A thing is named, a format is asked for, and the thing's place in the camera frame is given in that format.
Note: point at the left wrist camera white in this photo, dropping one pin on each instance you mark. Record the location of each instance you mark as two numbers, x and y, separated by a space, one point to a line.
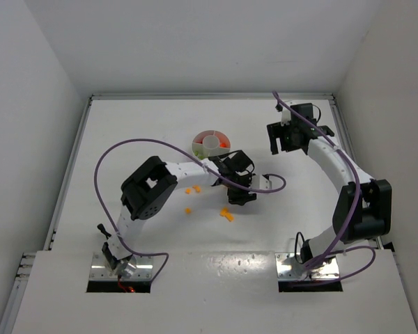
265 183

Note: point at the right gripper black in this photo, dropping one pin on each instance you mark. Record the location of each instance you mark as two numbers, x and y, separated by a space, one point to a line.
279 136

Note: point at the white round divided container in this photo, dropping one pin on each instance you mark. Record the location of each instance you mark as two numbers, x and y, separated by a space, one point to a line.
208 142

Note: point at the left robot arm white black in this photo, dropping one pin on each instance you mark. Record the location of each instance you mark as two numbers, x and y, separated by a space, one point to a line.
148 188

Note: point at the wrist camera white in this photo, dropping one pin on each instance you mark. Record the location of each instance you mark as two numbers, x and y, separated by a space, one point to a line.
286 114
265 183

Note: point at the lime legos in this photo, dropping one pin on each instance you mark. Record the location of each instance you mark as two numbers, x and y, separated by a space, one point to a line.
198 154

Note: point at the orange legos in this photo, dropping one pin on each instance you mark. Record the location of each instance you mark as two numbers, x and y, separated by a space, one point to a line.
223 144

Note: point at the yellow orange lego cluster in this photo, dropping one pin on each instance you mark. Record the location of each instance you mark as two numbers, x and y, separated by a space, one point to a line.
195 188

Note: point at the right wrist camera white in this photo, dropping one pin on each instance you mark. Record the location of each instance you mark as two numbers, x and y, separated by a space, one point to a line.
286 114

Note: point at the yellow orange lego group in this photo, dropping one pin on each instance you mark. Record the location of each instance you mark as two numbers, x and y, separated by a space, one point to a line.
226 214

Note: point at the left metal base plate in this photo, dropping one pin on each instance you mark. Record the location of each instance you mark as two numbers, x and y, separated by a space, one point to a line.
134 269

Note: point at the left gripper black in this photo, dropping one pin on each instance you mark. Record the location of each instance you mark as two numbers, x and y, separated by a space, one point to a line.
240 196

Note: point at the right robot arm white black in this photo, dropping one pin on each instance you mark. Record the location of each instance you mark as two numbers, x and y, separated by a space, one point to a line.
364 206

